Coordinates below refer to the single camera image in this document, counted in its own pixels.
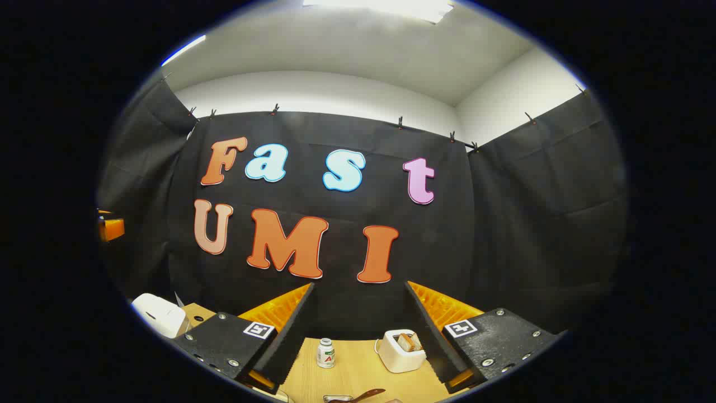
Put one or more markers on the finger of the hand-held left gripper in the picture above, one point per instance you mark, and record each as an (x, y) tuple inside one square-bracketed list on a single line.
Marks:
[(112, 229)]

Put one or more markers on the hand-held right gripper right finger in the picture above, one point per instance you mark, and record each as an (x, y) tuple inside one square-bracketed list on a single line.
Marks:
[(430, 336)]

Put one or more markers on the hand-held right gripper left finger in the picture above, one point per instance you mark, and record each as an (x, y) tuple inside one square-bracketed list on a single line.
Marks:
[(291, 330)]

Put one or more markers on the clear chopstick holder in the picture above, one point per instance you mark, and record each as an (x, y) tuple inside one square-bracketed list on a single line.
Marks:
[(334, 398)]

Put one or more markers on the brown wooden spoon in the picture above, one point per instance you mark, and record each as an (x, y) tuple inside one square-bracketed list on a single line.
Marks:
[(361, 396)]

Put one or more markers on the white rice cooker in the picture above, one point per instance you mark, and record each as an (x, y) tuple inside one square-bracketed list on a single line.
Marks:
[(159, 316)]

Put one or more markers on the toasted bread slice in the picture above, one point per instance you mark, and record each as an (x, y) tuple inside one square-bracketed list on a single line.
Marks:
[(405, 342), (417, 340)]

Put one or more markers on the white toaster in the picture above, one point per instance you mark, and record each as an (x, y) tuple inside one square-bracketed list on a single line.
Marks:
[(397, 355)]

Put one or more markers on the white drink bottle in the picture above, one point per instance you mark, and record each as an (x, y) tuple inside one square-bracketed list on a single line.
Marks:
[(325, 354)]

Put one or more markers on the black backdrop cloth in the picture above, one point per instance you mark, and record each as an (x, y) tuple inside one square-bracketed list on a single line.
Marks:
[(347, 302)]

